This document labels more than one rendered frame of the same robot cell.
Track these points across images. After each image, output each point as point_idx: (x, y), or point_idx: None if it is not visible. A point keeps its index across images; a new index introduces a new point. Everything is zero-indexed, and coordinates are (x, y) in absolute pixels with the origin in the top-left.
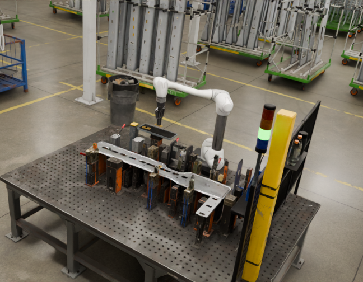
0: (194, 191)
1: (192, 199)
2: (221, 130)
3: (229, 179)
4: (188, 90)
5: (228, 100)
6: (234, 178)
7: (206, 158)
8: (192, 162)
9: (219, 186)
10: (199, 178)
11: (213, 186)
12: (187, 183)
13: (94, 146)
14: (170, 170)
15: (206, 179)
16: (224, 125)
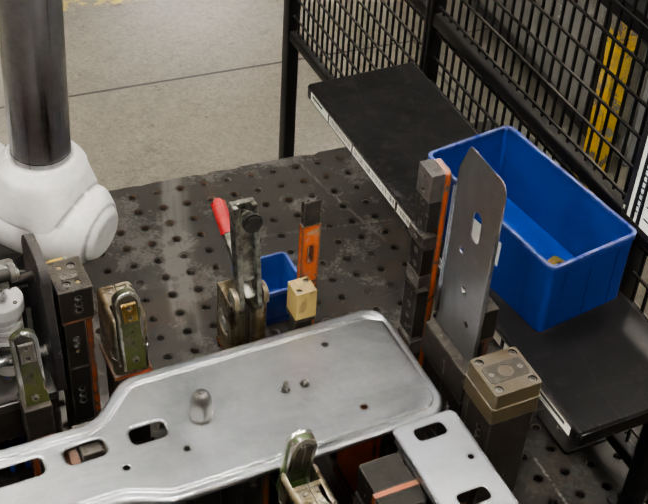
0: None
1: (250, 500)
2: (59, 45)
3: (131, 251)
4: None
5: None
6: (137, 232)
7: (15, 229)
8: (91, 318)
9: (334, 344)
10: (212, 381)
11: (316, 367)
12: (212, 456)
13: None
14: (36, 456)
15: (247, 356)
16: (62, 10)
